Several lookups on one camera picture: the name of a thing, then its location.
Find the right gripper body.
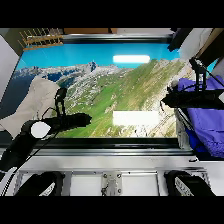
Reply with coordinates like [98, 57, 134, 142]
[161, 90, 188, 109]

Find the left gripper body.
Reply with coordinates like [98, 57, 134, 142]
[68, 112, 93, 130]

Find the purple garment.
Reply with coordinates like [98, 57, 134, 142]
[176, 76, 224, 160]

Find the black garment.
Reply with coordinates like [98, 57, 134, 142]
[167, 28, 194, 53]

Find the white garment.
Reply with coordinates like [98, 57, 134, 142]
[179, 28, 214, 62]

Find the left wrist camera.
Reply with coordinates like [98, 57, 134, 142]
[53, 87, 68, 118]

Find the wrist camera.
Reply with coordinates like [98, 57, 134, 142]
[188, 57, 208, 93]
[53, 87, 68, 118]

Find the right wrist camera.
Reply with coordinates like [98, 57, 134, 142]
[188, 57, 208, 93]

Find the silver frame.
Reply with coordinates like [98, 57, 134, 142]
[0, 146, 224, 197]

